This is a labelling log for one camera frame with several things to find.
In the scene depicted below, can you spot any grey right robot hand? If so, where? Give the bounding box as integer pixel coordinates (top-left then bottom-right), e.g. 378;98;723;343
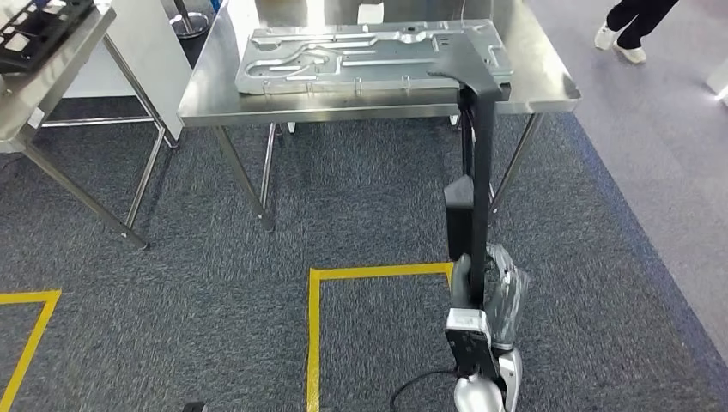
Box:
450;244;531;351

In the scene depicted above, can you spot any black plastic mounting plate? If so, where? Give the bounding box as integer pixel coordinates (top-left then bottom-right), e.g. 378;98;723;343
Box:
0;0;97;75
428;34;506;312

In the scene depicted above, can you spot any steel workbench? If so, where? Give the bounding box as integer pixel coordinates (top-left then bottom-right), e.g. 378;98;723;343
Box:
177;0;582;233

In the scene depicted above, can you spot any stamped grey metal plate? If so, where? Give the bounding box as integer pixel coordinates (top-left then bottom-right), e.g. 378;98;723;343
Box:
234;20;515;96

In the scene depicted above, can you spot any white object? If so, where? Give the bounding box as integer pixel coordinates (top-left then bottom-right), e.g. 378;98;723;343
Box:
705;62;728;105

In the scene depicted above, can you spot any person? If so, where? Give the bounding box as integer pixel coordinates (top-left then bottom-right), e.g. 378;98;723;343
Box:
594;0;682;64

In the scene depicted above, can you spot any white paper sheet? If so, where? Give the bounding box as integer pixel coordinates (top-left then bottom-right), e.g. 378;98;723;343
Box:
356;3;385;25

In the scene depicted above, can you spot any yellow floor tape square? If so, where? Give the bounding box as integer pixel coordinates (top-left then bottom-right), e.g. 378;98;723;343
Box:
0;289;63;412

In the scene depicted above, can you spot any steel table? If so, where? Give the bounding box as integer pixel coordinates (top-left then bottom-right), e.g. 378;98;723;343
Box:
0;0;179;251

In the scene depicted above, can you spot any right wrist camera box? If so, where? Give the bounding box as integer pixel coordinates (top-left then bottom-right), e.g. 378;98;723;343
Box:
444;307;502;380

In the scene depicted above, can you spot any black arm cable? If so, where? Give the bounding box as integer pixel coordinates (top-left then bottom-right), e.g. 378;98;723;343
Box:
389;369;459;412

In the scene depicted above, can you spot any chrome stanchion post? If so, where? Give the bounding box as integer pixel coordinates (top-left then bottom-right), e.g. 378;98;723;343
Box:
169;0;212;39

